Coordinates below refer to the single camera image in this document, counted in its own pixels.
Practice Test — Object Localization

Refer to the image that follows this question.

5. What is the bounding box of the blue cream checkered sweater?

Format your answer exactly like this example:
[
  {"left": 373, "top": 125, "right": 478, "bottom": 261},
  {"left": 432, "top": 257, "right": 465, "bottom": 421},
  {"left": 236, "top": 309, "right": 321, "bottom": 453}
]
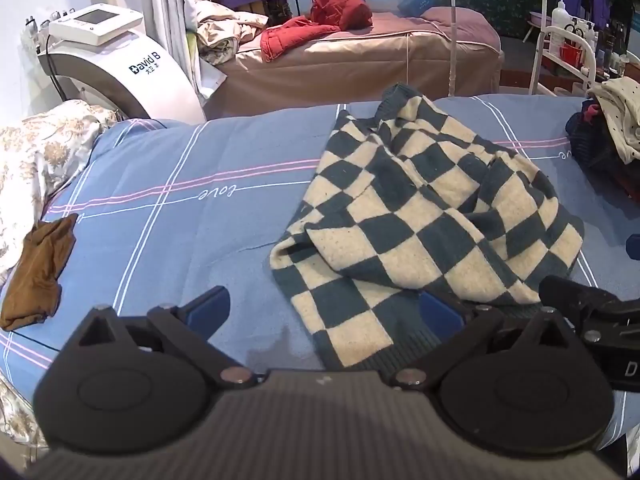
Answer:
[{"left": 270, "top": 84, "right": 585, "bottom": 373}]

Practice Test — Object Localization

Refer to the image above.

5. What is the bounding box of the dark navy clothes pile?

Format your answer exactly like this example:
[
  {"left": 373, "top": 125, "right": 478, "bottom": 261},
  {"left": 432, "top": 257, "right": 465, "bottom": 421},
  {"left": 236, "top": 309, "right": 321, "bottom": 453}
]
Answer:
[{"left": 565, "top": 99, "right": 639, "bottom": 202}]

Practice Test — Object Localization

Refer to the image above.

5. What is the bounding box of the brown folded cloth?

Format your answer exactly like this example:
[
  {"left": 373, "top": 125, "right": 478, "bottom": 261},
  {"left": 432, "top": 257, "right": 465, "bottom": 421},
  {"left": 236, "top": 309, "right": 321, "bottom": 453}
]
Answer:
[{"left": 1, "top": 214, "right": 78, "bottom": 332}]

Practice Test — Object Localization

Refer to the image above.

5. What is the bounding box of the cream dotted garment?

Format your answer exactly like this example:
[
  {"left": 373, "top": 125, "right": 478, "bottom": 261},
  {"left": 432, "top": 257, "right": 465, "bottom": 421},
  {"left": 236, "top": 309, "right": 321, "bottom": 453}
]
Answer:
[{"left": 588, "top": 76, "right": 640, "bottom": 165}]

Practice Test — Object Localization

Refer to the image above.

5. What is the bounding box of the floral beige quilt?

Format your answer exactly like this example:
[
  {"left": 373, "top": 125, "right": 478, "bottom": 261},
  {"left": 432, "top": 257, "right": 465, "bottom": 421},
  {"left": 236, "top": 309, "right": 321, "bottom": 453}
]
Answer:
[{"left": 0, "top": 100, "right": 120, "bottom": 281}]

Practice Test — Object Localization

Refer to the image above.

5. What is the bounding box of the white lamp pole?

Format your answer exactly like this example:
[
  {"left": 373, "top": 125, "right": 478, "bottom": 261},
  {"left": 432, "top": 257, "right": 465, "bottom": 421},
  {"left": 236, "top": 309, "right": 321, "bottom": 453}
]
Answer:
[{"left": 448, "top": 0, "right": 458, "bottom": 98}]

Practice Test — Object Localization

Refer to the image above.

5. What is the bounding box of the white metal cart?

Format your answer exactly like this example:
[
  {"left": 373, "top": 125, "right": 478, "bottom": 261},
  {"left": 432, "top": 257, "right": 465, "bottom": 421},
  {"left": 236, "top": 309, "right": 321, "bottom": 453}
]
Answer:
[{"left": 528, "top": 24, "right": 640, "bottom": 98}]

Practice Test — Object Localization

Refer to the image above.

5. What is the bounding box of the white pump bottle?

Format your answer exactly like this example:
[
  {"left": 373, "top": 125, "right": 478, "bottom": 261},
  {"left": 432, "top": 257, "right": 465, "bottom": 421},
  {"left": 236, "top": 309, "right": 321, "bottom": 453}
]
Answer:
[{"left": 549, "top": 0, "right": 574, "bottom": 58}]

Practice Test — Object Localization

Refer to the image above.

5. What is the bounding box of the pink pillow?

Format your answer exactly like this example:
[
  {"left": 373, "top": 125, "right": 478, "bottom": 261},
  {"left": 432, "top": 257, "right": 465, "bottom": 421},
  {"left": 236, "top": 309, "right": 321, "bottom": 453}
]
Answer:
[{"left": 408, "top": 6, "right": 501, "bottom": 52}]

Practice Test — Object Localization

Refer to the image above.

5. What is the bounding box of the white David B machine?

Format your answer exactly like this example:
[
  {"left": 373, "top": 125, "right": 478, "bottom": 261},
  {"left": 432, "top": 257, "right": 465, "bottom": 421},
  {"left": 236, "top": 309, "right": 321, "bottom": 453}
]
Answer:
[{"left": 38, "top": 3, "right": 205, "bottom": 125}]

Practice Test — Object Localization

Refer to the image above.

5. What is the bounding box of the tan covered massage bed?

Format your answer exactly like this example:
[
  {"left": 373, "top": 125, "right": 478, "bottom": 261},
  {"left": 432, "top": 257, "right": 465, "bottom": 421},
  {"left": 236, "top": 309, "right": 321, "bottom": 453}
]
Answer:
[{"left": 204, "top": 12, "right": 503, "bottom": 119}]

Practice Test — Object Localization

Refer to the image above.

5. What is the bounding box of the crumpled beige blanket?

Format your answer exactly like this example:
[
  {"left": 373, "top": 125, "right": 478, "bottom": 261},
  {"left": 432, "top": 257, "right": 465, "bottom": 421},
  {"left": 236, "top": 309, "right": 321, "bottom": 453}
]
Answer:
[{"left": 195, "top": 0, "right": 268, "bottom": 66}]

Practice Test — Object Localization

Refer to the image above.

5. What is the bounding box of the red jacket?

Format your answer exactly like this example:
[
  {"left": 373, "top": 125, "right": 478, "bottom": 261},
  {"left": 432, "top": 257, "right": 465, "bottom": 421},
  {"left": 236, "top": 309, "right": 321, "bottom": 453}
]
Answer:
[{"left": 260, "top": 0, "right": 372, "bottom": 63}]

